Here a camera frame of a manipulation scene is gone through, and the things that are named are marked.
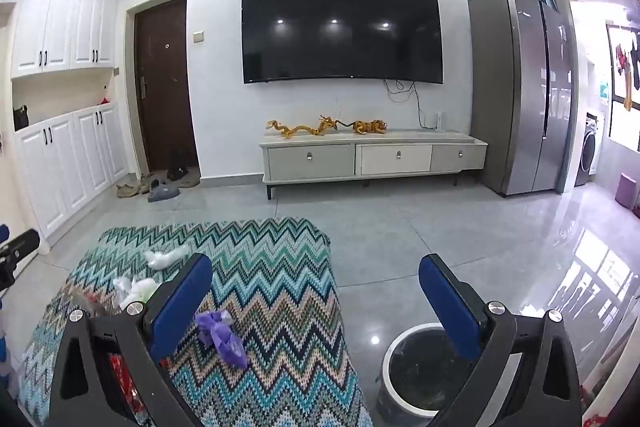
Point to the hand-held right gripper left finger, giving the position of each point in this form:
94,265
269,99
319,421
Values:
182,307

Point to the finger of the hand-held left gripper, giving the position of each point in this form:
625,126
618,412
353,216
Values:
2,233

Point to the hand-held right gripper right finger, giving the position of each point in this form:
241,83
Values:
445,307

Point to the purple plastic bag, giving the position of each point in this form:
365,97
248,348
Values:
220,334

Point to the green white plastic bag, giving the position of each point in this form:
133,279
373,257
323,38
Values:
135,289

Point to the white tissue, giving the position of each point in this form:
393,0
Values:
162,257

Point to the white round waste bin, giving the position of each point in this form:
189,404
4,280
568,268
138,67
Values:
415,372

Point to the red snack packet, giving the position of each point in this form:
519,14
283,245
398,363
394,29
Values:
119,372

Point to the white floor cabinet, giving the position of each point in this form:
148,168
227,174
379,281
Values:
60,167

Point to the zigzag knitted blanket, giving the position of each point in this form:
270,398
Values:
280,297

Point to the black bag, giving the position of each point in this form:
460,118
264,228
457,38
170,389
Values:
21,119

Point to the grey slipper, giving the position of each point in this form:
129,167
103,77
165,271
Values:
162,193

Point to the pair of beige shoes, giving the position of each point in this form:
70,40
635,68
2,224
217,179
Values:
131,191

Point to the pair of black shoes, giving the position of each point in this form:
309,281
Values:
177,167

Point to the white grey television cabinet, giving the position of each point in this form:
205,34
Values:
310,159

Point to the golden tiger figurine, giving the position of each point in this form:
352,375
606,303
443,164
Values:
369,127

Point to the grey washing machine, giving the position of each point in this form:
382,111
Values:
589,152

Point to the golden dragon figurine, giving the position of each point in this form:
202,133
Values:
300,128

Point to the dark brown entrance door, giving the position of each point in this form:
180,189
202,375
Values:
165,87

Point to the purple stool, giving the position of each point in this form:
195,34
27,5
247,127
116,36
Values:
629,191

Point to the grey double-door refrigerator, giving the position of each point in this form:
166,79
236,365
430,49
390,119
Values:
505,97

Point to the balcony window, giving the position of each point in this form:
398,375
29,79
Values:
617,87

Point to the white wall cabinet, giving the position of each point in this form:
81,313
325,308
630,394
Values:
55,22

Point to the beige wall switch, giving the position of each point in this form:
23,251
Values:
198,36

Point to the black wall television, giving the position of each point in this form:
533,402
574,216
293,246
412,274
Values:
342,27

